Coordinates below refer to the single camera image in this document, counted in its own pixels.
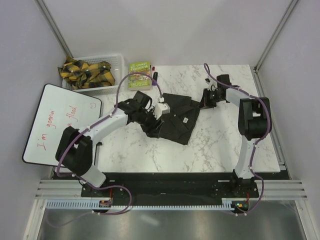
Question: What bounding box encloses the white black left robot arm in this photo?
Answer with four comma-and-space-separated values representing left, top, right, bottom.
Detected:
55, 91, 170, 197

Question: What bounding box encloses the white plastic basket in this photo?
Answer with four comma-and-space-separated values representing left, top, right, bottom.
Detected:
75, 54, 127, 96

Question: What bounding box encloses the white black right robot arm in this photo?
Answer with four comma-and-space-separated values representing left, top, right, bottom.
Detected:
198, 74, 272, 197

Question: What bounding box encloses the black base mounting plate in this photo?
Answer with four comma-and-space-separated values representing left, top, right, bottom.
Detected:
79, 171, 261, 206

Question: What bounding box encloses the aluminium frame post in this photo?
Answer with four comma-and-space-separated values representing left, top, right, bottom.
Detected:
35, 0, 73, 57
253, 0, 300, 74

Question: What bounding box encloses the white slotted cable duct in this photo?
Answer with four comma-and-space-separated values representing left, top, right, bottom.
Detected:
45, 199, 249, 211

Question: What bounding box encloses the dark striped long sleeve shirt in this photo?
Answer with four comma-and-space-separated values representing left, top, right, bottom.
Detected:
148, 93, 200, 145

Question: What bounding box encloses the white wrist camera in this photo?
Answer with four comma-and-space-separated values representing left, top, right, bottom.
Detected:
153, 97, 171, 120
205, 77, 217, 92

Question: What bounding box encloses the purple black marker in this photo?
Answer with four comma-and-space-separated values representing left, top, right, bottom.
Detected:
152, 71, 158, 86

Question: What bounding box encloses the left aluminium frame post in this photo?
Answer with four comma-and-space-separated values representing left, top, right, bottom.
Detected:
35, 0, 73, 57

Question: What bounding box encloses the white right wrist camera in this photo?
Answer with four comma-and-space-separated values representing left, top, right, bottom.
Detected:
205, 77, 217, 92

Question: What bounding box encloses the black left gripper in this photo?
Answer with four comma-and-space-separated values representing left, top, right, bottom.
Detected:
136, 107, 164, 138

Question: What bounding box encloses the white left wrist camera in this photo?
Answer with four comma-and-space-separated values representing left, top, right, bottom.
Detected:
153, 97, 171, 120

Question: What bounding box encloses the red white marker pen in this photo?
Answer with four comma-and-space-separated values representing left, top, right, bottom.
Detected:
150, 66, 155, 77

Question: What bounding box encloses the yellow black plaid shirt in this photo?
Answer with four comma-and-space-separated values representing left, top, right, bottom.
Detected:
57, 56, 116, 90

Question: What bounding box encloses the white whiteboard black frame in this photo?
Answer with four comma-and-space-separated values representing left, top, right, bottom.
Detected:
22, 84, 102, 167

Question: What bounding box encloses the green paperback book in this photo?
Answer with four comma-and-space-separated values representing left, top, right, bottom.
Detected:
128, 61, 152, 91

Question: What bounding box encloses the right aluminium frame post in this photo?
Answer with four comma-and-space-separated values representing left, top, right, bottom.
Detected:
253, 0, 300, 74

